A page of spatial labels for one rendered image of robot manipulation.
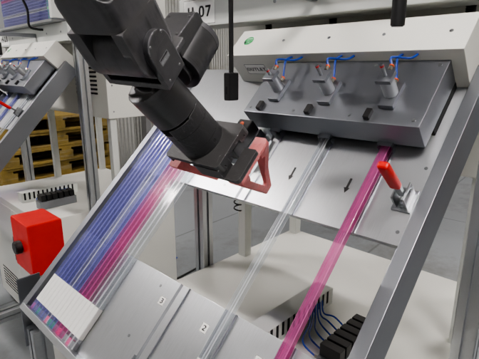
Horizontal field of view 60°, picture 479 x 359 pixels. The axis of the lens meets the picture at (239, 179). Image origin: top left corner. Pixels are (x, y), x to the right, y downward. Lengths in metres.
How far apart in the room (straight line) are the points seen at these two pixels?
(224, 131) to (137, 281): 0.40
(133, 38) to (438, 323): 0.97
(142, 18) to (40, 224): 0.99
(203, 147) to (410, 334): 0.74
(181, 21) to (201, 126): 0.12
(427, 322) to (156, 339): 0.68
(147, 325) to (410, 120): 0.53
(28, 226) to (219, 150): 0.90
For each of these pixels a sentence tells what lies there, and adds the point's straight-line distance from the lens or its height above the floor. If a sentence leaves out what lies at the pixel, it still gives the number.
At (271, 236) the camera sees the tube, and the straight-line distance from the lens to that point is 0.67.
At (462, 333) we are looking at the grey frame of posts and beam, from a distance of 0.91.
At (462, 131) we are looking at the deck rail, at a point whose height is 1.12.
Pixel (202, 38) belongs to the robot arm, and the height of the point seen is 1.24.
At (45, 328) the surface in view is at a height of 0.73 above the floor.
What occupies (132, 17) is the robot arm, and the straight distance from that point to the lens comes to 0.39.
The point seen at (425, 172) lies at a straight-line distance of 0.66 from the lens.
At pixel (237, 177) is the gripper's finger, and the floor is 1.09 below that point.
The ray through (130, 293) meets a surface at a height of 0.81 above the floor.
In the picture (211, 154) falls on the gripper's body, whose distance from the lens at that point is 0.50.
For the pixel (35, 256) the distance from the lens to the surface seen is 1.35.
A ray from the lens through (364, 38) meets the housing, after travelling 0.79.
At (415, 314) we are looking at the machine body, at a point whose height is 0.62.
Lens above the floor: 1.21
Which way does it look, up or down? 15 degrees down
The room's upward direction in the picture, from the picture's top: straight up
